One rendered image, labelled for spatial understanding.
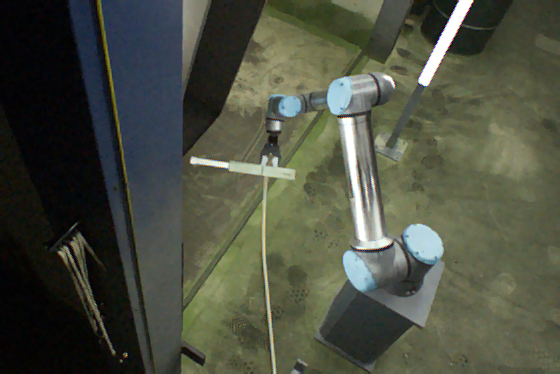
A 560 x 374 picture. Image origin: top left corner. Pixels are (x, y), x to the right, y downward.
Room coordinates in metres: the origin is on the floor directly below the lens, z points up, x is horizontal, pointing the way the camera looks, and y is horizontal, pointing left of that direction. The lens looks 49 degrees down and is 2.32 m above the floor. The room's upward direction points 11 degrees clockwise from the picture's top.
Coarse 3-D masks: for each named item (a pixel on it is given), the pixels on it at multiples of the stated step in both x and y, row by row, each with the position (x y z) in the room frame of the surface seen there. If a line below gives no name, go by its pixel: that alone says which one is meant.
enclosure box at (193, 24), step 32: (192, 0) 1.11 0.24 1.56; (224, 0) 1.74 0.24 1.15; (256, 0) 1.69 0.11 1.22; (192, 32) 1.11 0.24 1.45; (224, 32) 1.74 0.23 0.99; (192, 64) 1.13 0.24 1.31; (224, 64) 1.73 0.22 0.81; (192, 96) 1.79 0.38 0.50; (224, 96) 1.73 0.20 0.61; (192, 128) 1.59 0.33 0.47
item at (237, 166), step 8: (192, 160) 1.31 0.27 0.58; (200, 160) 1.31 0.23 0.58; (208, 160) 1.32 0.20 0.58; (232, 160) 1.34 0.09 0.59; (232, 168) 1.30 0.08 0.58; (240, 168) 1.31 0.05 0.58; (248, 168) 1.31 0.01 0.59; (256, 168) 1.32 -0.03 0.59; (264, 168) 1.33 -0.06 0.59; (272, 168) 1.33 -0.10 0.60; (280, 168) 1.34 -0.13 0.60; (272, 176) 1.31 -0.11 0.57; (280, 176) 1.31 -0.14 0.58; (288, 176) 1.32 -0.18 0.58
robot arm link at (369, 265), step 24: (336, 96) 1.16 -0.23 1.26; (360, 96) 1.16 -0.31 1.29; (360, 120) 1.11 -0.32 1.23; (360, 144) 1.05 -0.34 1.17; (360, 168) 1.00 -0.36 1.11; (360, 192) 0.95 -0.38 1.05; (360, 216) 0.90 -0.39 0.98; (360, 240) 0.85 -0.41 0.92; (384, 240) 0.85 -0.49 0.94; (360, 264) 0.77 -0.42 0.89; (384, 264) 0.79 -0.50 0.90; (360, 288) 0.73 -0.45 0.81
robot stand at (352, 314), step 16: (432, 272) 0.93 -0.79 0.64; (352, 288) 0.81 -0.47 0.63; (432, 288) 0.86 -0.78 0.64; (336, 304) 0.89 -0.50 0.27; (352, 304) 0.81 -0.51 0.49; (368, 304) 0.79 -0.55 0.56; (384, 304) 0.76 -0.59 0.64; (400, 304) 0.77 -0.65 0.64; (416, 304) 0.79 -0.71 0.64; (336, 320) 0.82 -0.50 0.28; (352, 320) 0.79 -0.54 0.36; (368, 320) 0.77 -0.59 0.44; (384, 320) 0.76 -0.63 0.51; (400, 320) 0.74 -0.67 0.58; (416, 320) 0.72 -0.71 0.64; (320, 336) 0.83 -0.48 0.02; (336, 336) 0.80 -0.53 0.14; (352, 336) 0.78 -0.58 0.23; (368, 336) 0.76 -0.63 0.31; (384, 336) 0.74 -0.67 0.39; (336, 352) 0.77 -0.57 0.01; (352, 352) 0.76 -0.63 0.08; (368, 352) 0.74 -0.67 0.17; (368, 368) 0.72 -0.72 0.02
